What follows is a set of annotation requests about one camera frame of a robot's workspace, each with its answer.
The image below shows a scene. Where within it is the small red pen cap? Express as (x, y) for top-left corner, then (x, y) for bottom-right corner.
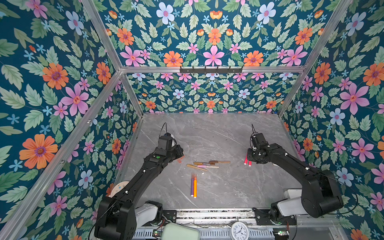
(177, 156), (185, 164)

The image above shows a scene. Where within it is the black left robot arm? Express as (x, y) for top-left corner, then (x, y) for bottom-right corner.
(94, 133), (184, 240)

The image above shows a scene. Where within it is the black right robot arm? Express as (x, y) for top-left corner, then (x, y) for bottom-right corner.
(247, 132), (344, 224)

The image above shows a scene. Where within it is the purple marker pen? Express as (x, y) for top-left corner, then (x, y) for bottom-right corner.
(191, 173), (195, 197)

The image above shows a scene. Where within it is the dark brown marker pen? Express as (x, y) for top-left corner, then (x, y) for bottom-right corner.
(209, 161), (231, 164)

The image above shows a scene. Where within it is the white flat box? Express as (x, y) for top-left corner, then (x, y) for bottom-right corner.
(284, 189), (302, 200)

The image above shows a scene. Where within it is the beige round alarm clock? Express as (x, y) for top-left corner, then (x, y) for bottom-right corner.
(107, 181), (129, 198)

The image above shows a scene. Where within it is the white analog clock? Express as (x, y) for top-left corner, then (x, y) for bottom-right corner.
(230, 222), (250, 240)

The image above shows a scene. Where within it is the pale green box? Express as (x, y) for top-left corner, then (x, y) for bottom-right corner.
(161, 223), (200, 240)

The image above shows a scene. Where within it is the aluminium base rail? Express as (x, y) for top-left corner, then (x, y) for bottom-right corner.
(163, 208), (341, 228)

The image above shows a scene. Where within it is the black hook rail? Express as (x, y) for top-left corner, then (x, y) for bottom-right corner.
(180, 66), (243, 75)

